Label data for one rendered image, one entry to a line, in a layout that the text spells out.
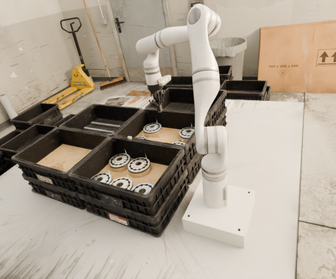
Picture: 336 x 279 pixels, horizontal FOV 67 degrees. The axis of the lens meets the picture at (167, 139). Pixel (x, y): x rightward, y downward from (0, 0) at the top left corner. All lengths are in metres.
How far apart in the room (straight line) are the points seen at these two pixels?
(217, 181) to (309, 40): 3.00
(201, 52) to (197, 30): 0.08
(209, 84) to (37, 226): 0.97
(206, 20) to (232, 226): 0.71
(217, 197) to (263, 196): 0.26
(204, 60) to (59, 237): 0.91
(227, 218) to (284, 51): 2.99
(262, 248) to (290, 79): 2.98
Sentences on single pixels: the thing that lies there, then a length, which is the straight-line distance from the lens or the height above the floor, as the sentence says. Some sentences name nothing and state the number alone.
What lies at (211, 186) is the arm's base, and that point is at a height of 0.88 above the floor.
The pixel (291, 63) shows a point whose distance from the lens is 3.74.
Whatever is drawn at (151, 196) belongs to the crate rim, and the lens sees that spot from 0.88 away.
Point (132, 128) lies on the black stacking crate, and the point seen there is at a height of 0.89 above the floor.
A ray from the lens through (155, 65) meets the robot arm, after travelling 1.19.
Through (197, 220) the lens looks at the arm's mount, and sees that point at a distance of 0.98.
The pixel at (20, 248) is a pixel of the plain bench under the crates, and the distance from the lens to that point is 1.28.
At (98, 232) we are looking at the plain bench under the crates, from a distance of 1.15.
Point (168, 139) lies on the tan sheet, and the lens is 1.31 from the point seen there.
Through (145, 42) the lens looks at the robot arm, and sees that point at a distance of 1.14.
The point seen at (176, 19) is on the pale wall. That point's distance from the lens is 4.18.
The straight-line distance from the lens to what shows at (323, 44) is 3.73.
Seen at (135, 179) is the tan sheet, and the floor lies 0.83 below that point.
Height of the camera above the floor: 1.53
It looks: 32 degrees down
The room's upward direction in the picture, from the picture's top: 11 degrees counter-clockwise
